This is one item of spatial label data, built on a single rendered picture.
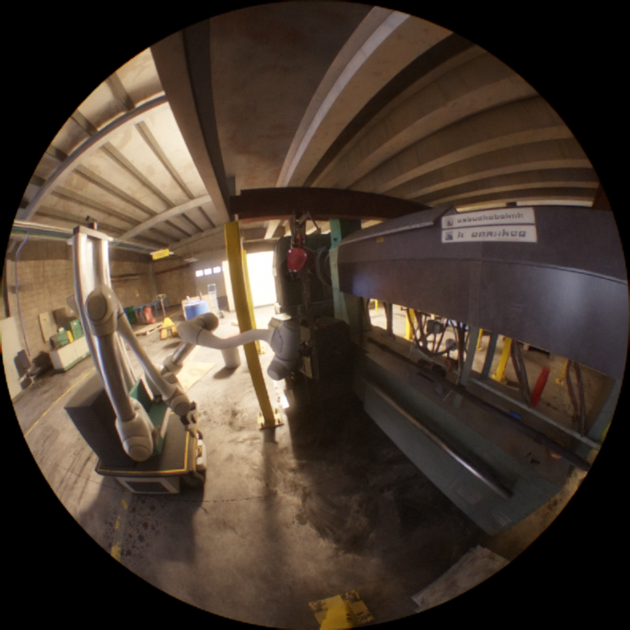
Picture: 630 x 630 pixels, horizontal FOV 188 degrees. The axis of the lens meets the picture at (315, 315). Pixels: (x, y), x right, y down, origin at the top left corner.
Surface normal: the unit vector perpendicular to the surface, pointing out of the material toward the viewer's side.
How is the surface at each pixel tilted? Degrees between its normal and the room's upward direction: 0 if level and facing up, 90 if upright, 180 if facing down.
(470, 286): 90
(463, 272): 90
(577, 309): 90
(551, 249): 78
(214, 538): 0
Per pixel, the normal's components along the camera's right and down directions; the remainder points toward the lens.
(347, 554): -0.10, -0.96
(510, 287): -0.94, 0.17
